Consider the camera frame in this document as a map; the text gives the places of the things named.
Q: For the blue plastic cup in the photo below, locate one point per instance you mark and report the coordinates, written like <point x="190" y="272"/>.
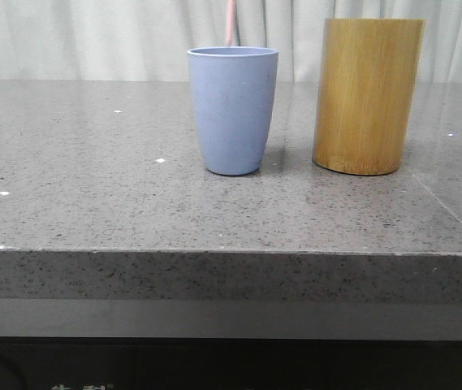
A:
<point x="233" y="97"/>

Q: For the pink chopstick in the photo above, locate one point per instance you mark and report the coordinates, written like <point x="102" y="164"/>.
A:
<point x="230" y="23"/>

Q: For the bamboo cylinder holder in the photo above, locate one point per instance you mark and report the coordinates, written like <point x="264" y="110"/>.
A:
<point x="368" y="74"/>

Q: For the white curtain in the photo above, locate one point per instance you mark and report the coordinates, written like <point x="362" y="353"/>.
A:
<point x="148" y="40"/>

